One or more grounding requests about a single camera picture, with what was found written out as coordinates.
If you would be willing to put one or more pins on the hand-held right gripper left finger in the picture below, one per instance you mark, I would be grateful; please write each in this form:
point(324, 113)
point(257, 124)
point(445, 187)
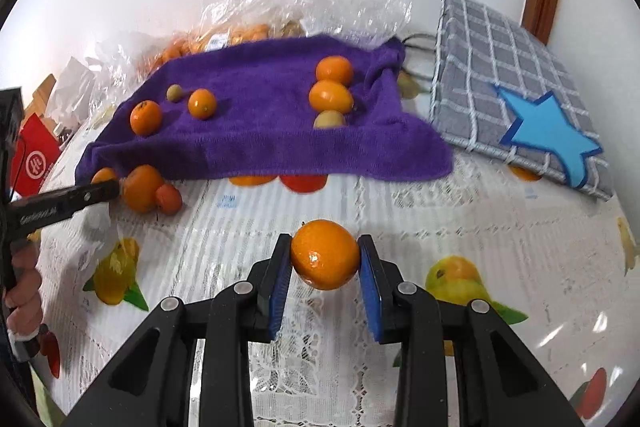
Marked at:
point(277, 292)

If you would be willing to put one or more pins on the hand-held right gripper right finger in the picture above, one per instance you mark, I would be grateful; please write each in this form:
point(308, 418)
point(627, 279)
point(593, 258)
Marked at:
point(372, 292)

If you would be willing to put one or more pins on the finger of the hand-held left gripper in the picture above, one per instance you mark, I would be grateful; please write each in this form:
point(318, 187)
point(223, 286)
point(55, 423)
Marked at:
point(65, 204)

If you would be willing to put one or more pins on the small green fruit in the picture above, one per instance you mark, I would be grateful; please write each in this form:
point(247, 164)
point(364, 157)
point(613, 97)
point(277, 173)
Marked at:
point(174, 92)
point(329, 119)

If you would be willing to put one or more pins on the purple towel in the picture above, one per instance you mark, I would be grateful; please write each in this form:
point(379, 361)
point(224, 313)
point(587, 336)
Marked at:
point(260, 127)

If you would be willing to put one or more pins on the person's left forearm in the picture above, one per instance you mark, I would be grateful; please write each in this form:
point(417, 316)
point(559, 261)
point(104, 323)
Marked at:
point(15, 357)

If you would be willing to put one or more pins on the person's left hand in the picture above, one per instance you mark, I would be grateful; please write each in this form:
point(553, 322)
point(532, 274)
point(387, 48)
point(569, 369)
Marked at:
point(27, 297)

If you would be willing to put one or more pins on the brown paper bag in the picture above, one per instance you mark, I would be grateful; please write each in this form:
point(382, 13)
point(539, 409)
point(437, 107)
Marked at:
point(42, 92)

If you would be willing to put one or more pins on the red paper bag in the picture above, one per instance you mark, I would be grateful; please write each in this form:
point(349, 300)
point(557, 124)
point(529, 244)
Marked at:
point(37, 157)

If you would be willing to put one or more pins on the small dark bottle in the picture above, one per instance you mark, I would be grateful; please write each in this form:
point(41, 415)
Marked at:
point(63, 137)

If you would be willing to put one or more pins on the white paper bag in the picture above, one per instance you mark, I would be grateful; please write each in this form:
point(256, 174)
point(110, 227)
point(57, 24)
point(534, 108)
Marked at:
point(72, 87)

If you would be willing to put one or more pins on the pale yellow small object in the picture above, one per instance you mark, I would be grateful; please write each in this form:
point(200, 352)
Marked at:
point(102, 113)

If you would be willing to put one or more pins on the small reddish fruit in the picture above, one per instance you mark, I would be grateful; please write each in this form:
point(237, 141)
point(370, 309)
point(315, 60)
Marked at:
point(168, 198)

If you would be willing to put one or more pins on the fruit print tablecloth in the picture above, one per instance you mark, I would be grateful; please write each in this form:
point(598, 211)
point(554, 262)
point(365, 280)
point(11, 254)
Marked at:
point(450, 217)

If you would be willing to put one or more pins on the crumpled clear plastic wrap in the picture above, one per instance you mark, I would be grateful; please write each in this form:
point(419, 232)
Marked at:
point(120, 52)

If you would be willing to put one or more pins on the pale yellow cloth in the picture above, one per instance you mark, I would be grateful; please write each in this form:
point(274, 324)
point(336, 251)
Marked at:
point(45, 402)

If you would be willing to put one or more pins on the yellow green fruit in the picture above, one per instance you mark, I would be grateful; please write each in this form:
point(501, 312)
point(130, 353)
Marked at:
point(407, 84)

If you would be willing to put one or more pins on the pile of packaged oranges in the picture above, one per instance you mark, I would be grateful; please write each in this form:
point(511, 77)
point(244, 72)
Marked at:
point(250, 34)

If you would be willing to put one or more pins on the grey checked bag blue star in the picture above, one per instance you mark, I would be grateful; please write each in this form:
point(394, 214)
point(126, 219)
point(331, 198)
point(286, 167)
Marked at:
point(500, 72)

